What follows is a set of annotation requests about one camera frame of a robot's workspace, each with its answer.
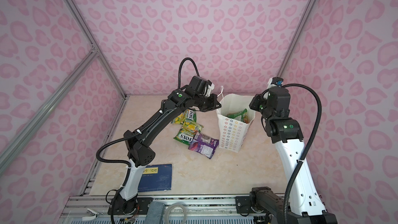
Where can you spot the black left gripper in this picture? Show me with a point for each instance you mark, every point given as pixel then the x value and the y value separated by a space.
pixel 213 104

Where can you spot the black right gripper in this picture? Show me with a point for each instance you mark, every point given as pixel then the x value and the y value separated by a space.
pixel 257 97

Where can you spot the green white snack packet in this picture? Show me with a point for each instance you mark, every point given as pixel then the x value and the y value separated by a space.
pixel 241 116

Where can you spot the white printed paper bag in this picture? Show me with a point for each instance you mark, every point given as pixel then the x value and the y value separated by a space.
pixel 233 132

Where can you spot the purple candy packet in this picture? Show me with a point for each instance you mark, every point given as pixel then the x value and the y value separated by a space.
pixel 203 144

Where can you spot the green Fox's spring tea packet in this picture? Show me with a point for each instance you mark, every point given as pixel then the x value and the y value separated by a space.
pixel 188 131

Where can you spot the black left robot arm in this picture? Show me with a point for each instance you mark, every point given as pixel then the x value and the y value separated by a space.
pixel 139 152

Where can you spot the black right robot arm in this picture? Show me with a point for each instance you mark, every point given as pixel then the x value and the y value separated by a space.
pixel 301 203

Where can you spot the dark blue booklet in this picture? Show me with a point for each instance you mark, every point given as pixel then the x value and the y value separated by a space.
pixel 156 178

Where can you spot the clear coiled tube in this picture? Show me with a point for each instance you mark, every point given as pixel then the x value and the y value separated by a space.
pixel 171 208

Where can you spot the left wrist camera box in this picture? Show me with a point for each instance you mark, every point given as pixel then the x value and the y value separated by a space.
pixel 201 86

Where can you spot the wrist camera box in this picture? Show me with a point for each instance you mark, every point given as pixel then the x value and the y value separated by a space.
pixel 275 82
pixel 201 86

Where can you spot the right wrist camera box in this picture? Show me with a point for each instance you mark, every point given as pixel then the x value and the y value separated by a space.
pixel 275 82

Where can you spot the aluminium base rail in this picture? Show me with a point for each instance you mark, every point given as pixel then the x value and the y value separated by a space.
pixel 202 209

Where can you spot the diagonal aluminium frame bar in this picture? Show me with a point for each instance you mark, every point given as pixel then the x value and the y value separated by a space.
pixel 21 140

